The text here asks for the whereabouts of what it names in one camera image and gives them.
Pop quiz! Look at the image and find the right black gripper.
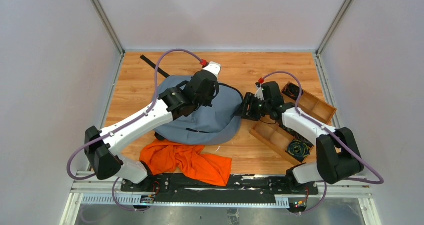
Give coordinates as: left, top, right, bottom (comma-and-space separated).
233, 92, 272, 122

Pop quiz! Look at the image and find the blue grey backpack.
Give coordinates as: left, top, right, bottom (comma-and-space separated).
141, 55, 243, 145

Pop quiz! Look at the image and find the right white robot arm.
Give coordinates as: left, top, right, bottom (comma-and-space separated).
234, 81, 364, 194

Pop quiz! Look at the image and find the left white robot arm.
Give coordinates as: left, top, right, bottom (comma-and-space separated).
84, 66, 220, 192

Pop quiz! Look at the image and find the wooden compartment tray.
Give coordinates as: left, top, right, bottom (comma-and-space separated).
250, 81, 337, 166

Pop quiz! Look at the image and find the orange cloth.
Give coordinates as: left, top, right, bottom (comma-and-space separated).
139, 140, 232, 187

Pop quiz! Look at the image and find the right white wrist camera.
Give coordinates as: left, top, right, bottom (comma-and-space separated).
254, 84, 265, 101

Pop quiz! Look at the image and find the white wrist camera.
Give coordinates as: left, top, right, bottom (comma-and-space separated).
254, 84, 265, 101
202, 61, 222, 79

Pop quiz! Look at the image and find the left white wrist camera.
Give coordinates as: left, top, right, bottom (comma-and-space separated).
202, 61, 222, 79

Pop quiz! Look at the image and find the coiled cable in tray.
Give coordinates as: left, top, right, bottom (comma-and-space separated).
285, 139, 312, 162

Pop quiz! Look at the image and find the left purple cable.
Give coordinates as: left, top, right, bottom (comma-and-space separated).
66, 48, 209, 213

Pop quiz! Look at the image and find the purple cable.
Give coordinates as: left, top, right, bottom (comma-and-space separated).
256, 71, 385, 215
66, 48, 209, 213

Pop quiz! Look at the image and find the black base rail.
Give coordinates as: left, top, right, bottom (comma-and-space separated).
120, 173, 319, 205

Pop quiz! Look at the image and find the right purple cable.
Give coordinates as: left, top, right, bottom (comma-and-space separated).
256, 71, 385, 215

